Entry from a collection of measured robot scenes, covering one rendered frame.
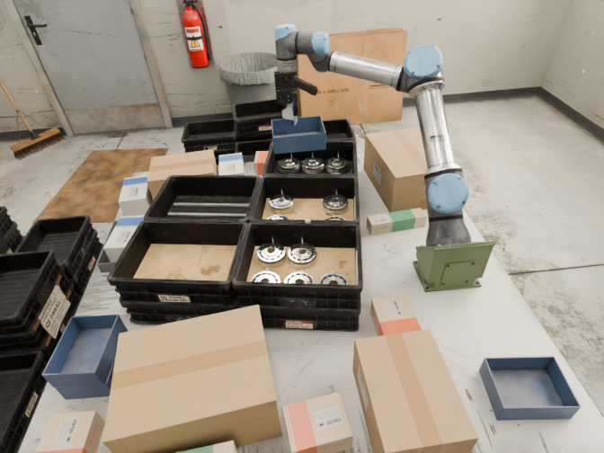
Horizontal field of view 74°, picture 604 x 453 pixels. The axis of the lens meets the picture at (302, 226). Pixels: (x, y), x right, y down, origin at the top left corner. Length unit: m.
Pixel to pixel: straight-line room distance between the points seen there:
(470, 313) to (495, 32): 3.57
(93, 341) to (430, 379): 1.02
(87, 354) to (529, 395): 1.31
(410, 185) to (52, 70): 3.63
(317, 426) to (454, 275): 0.71
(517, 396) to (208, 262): 1.06
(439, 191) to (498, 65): 3.63
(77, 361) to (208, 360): 0.46
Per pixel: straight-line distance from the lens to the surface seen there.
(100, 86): 4.48
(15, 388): 2.19
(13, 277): 2.35
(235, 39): 4.12
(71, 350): 1.48
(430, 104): 1.37
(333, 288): 1.19
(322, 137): 1.54
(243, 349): 1.13
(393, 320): 1.33
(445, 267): 1.46
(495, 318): 1.52
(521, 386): 1.40
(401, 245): 1.68
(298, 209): 1.63
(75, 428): 1.32
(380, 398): 1.09
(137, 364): 1.19
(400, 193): 1.77
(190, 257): 1.51
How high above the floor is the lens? 1.83
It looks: 40 degrees down
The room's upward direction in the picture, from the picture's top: 3 degrees counter-clockwise
